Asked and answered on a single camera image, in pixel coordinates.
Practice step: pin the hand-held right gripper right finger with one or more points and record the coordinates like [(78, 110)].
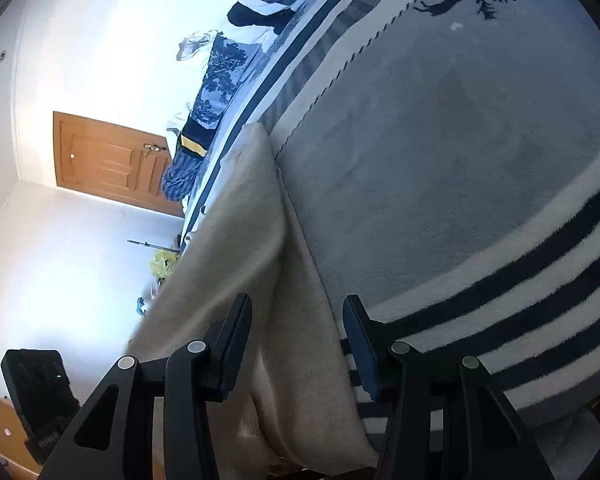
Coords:
[(363, 355)]

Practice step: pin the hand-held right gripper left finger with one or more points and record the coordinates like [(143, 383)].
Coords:
[(236, 342)]

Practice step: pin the cream knit sweater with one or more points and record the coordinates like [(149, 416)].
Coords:
[(230, 260)]

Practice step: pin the orange wooden furniture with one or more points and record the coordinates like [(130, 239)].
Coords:
[(10, 430)]

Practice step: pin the small blue item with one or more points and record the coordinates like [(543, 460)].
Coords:
[(141, 306)]

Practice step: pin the yellow plastic bag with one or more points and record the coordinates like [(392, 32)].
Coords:
[(162, 264)]

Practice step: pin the black metal rod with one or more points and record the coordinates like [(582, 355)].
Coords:
[(150, 245)]

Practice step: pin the grey striped deer blanket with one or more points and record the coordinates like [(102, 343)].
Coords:
[(430, 160)]

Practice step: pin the wooden door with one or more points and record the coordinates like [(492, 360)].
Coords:
[(105, 160)]

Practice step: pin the blue printed quilt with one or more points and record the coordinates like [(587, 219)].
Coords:
[(215, 90)]

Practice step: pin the white crumpled cloth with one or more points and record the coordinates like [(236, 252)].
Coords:
[(192, 45)]

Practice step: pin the dark navy garment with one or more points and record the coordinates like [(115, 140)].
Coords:
[(260, 12)]

